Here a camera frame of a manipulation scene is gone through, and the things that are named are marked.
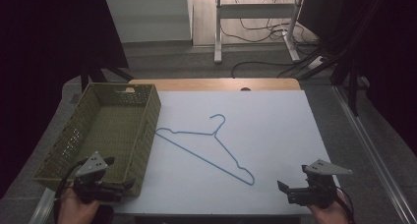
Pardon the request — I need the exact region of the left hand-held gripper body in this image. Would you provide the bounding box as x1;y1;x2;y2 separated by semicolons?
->
72;150;129;204

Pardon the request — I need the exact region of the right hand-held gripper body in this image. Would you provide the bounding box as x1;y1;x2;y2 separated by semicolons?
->
286;158;353;209

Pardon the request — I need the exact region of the olive green plastic basket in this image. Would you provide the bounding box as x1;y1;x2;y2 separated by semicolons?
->
32;82;162;198

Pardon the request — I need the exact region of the blue wire clothes hanger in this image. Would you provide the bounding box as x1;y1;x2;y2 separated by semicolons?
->
154;113;256;187

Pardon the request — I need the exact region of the person's right hand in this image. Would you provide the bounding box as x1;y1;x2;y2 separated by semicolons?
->
309;190;351;224

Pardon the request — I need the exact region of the person's left hand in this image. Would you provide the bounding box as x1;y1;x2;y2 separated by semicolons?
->
57;185;102;224

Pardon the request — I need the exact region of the white table mat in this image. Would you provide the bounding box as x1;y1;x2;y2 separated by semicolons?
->
113;89;340;216

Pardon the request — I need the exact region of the black metal stand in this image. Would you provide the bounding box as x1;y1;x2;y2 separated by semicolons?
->
329;53;362;117

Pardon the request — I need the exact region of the white power strip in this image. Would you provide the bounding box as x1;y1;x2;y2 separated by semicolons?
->
307;55;327;71

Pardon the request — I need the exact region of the dark curtain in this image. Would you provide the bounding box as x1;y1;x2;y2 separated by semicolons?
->
296;0;417;147
0;0;130;198

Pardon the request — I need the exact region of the wooden table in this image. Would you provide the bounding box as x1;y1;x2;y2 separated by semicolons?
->
128;78;302;92

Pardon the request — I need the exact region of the white panel board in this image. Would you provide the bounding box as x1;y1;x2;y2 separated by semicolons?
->
104;0;195;44

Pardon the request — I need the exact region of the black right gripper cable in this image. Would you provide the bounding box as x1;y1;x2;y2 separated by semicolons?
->
333;189;357;224

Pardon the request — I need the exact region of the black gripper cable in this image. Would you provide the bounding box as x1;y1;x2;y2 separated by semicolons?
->
333;189;357;224
53;158;89;224

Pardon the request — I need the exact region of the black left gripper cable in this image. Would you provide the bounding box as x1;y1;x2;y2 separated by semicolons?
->
53;158;89;224

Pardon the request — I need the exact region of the grey metal rail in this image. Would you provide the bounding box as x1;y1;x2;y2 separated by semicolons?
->
331;84;417;224
29;187;57;224

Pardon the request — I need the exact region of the black floor cable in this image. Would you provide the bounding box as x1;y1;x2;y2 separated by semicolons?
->
218;0;308;44
230;60;301;79

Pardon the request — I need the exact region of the white metal desk frame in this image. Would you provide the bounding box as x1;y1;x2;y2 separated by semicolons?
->
213;0;308;65

